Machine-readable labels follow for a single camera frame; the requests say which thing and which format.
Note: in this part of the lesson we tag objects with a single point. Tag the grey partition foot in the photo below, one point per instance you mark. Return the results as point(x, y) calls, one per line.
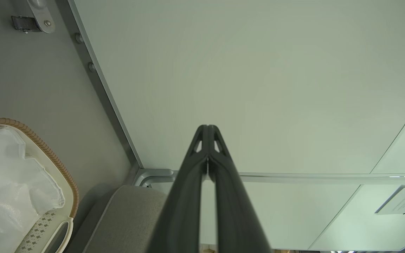
point(153, 175)
point(42, 14)

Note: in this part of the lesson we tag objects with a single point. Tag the white translucent garment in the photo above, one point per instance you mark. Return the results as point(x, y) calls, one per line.
point(9, 189)

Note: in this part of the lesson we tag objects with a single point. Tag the cream laundry basket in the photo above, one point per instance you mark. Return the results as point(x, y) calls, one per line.
point(67, 196)

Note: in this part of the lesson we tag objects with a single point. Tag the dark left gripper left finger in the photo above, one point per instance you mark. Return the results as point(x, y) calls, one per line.
point(185, 196)

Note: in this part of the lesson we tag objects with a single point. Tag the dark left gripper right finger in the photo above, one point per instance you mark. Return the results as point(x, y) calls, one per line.
point(230, 203)

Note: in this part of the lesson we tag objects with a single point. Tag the black caster wheel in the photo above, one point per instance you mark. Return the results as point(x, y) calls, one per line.
point(25, 24)

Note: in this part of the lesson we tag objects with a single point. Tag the grey partition bottom rail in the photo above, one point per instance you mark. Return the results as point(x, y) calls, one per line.
point(311, 178)
point(98, 80)

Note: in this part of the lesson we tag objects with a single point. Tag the grey fabric sofa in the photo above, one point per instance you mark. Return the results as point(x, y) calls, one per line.
point(125, 225)

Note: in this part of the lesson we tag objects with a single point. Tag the small rail bolt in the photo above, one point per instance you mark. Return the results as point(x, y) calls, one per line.
point(79, 38)
point(91, 66)

